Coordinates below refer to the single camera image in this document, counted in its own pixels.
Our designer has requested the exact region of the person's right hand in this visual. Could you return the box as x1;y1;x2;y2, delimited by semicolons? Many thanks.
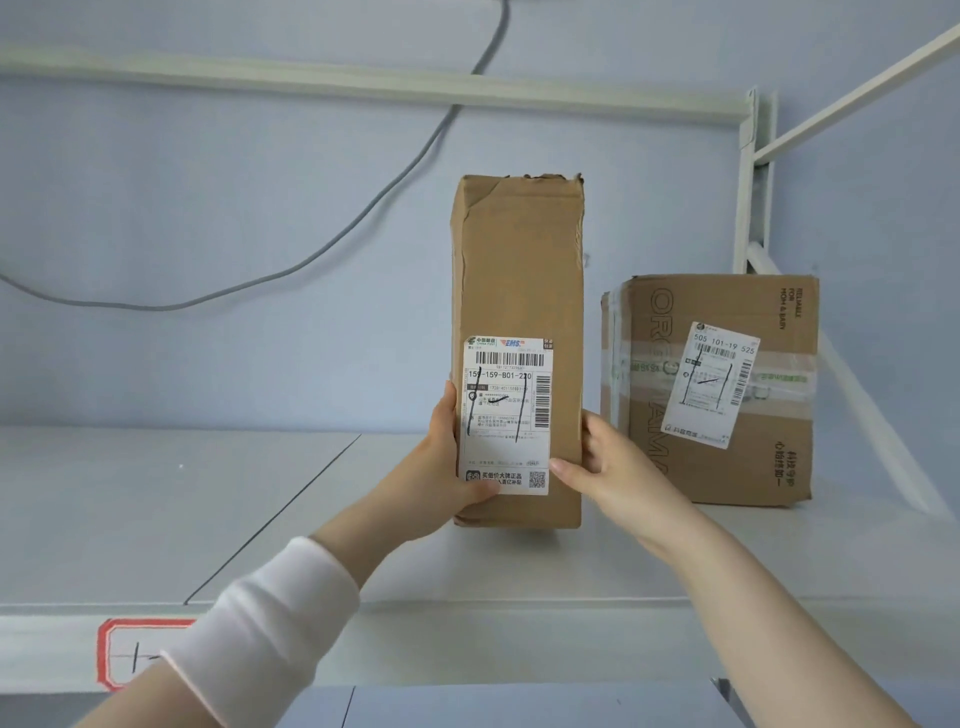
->
549;410;703;556

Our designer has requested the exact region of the person's left hand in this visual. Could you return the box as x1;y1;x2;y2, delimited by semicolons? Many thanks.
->
371;380;502;547

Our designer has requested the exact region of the Orgamama cardboard box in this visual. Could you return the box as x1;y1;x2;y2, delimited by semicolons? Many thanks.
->
599;273;820;509

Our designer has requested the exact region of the tall EMS cardboard box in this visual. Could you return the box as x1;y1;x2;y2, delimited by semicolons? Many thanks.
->
449;173;586;530

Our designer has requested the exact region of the white metal shelf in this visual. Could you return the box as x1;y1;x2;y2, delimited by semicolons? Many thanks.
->
0;22;960;728

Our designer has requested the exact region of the person's left forearm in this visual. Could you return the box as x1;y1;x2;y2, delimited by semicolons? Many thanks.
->
74;487;412;728

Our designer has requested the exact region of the person's right forearm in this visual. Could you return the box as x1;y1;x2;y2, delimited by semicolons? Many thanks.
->
652;506;920;728

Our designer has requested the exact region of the red-bordered label sticker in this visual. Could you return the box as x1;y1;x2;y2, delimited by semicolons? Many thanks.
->
97;618;200;693

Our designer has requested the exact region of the grey wall cable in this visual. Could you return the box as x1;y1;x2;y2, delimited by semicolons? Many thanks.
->
0;0;511;313

